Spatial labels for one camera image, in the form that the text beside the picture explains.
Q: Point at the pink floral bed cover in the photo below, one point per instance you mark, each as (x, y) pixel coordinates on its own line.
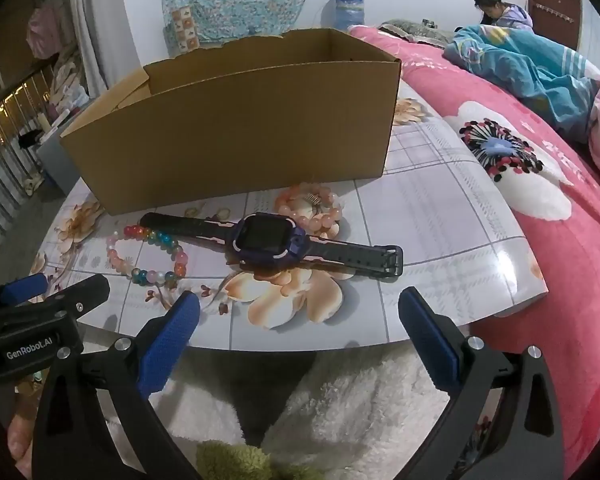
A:
(555, 260)

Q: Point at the hanging pink garment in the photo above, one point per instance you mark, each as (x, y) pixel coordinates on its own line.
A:
(47, 30)

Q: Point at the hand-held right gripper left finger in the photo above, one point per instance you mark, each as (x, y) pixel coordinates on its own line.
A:
(172, 340)

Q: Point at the purple black smart watch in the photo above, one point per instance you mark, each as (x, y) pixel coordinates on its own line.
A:
(260, 240)

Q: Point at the grey patterned pillow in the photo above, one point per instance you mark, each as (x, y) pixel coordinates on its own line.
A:
(405, 29)

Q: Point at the hanging teal floral cloth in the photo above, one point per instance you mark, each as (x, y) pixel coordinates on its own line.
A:
(229, 0)

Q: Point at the blue patterned blanket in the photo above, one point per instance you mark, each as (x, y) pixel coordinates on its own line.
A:
(520, 70)

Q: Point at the patterned cloth pile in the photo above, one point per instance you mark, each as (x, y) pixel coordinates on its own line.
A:
(69, 80)

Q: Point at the white curtain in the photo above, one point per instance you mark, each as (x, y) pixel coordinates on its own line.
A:
(87, 35)

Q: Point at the grey board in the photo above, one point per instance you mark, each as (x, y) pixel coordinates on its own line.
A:
(54, 165)

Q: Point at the brown door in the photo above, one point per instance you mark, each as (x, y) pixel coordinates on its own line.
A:
(555, 0)

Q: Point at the person's left hand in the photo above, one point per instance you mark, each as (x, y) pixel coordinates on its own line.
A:
(20, 442)

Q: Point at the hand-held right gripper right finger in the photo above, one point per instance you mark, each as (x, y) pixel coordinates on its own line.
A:
(430, 340)

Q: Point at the green fluffy slipper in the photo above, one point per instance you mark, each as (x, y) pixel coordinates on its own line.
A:
(229, 460)

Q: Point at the blue water jug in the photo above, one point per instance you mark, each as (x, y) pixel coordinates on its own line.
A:
(349, 10)

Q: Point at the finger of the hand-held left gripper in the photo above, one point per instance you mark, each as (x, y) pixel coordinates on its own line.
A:
(87, 295)
(24, 286)

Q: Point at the brown cardboard box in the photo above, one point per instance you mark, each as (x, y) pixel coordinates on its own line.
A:
(229, 135)

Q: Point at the floral table cover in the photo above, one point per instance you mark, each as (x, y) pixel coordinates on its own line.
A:
(430, 220)

